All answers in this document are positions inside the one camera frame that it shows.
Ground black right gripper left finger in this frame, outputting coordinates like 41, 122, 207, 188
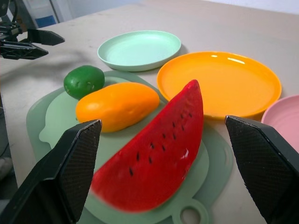
0, 119, 103, 224

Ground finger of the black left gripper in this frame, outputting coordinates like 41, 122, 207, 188
27, 28, 65, 46
0, 40, 49, 61

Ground black cable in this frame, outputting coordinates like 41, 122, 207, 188
9, 0, 19, 25

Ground orange mango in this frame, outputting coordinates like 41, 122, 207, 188
75, 82, 160, 133

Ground red watermelon slice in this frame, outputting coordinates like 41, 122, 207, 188
90, 79, 204, 213

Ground orange plate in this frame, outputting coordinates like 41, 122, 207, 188
157, 51, 282, 121

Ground blue and white box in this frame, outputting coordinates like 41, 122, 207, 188
22, 0, 59, 29

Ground green lime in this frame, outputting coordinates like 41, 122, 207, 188
63, 65, 106, 100

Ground light green plate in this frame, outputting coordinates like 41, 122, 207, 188
97, 30, 182, 72

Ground pink plate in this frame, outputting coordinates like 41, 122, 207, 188
261, 94, 299, 147

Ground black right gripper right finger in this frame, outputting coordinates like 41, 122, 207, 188
224, 115, 299, 224

